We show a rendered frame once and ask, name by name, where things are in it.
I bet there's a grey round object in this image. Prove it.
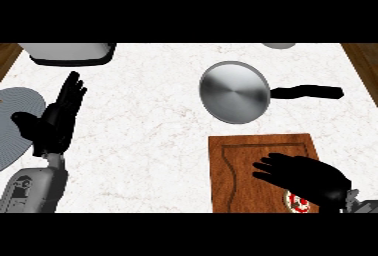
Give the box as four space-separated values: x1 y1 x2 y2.
261 42 296 50

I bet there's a brown wooden cutting board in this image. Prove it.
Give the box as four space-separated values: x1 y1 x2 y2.
206 133 321 214

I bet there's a white and red cupcake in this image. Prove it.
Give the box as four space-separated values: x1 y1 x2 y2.
283 190 311 214

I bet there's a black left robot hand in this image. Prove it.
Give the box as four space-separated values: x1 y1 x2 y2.
10 70 88 158

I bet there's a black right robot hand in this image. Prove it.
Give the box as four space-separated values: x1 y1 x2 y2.
250 152 352 214

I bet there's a white appliance with black base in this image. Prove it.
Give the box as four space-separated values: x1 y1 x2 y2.
16 42 118 67

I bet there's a grey round placemat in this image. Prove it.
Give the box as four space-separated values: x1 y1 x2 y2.
0 86 47 173

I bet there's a silver pan with black handle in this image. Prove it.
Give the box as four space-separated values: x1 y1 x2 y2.
197 60 345 125

